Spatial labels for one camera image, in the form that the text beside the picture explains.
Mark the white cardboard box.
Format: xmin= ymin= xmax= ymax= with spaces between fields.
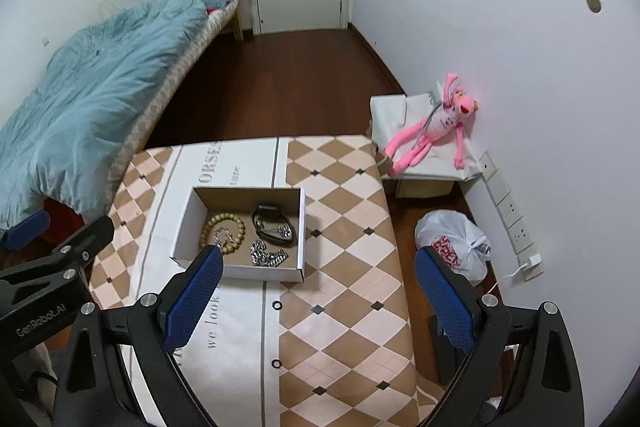
xmin=170 ymin=186 xmax=307 ymax=283

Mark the black wristband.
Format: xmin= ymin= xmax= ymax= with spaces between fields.
xmin=251 ymin=204 xmax=296 ymax=248

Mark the wooden beaded bracelet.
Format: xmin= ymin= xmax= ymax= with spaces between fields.
xmin=199 ymin=213 xmax=248 ymax=256

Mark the brown cardboard box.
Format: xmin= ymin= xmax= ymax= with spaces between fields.
xmin=395 ymin=179 xmax=456 ymax=198

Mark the wooden bed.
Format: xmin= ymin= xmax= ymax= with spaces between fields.
xmin=0 ymin=0 xmax=248 ymax=253

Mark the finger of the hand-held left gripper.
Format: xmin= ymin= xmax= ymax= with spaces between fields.
xmin=0 ymin=209 xmax=52 ymax=253
xmin=0 ymin=215 xmax=116 ymax=303

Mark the white plastic bag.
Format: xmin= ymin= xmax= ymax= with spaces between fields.
xmin=415 ymin=210 xmax=492 ymax=285

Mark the white wall socket row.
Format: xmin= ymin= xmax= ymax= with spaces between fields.
xmin=477 ymin=150 xmax=543 ymax=283

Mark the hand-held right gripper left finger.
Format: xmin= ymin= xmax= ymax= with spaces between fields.
xmin=52 ymin=246 xmax=223 ymax=427

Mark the white charger with cable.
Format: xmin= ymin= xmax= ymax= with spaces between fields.
xmin=482 ymin=254 xmax=542 ymax=295

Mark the blue blanket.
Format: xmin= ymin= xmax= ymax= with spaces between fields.
xmin=0 ymin=0 xmax=243 ymax=230

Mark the pink plush toy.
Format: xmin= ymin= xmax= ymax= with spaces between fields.
xmin=384 ymin=72 xmax=481 ymax=176

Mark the thick silver chain bracelet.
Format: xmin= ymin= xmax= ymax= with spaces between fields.
xmin=250 ymin=239 xmax=288 ymax=267

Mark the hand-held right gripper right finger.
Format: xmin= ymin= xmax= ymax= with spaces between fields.
xmin=415 ymin=246 xmax=583 ymax=427

